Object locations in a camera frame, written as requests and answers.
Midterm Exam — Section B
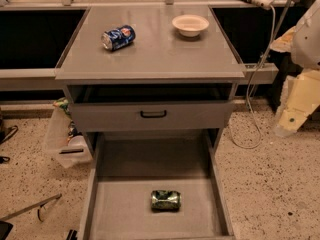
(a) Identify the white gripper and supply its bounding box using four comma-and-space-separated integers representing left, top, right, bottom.
274, 69, 320, 137

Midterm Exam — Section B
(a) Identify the crushed green can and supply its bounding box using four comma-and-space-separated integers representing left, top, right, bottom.
151, 190, 181, 210

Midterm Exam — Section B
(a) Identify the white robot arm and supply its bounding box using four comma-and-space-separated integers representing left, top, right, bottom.
271, 0, 320, 137

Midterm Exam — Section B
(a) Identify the grey drawer cabinet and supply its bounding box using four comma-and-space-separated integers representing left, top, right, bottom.
54, 5, 247, 158

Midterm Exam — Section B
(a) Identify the open grey middle drawer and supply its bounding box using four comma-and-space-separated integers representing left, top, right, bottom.
78, 131, 236, 240

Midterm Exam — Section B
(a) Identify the blue soda can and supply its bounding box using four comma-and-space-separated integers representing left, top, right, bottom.
101, 25, 136, 51

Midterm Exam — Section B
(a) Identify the grey top drawer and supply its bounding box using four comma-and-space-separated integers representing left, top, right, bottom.
67, 83, 234, 132

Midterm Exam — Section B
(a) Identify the white bowl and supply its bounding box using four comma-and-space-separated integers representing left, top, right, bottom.
172, 15, 209, 37

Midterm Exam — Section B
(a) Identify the grey metal rod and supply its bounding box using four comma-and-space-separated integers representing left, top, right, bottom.
0, 193, 62, 221

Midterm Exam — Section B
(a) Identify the white cable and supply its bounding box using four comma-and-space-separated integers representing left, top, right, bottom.
228, 4, 277, 150

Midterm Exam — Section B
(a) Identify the black drawer handle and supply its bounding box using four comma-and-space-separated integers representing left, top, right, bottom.
140, 110, 167, 119

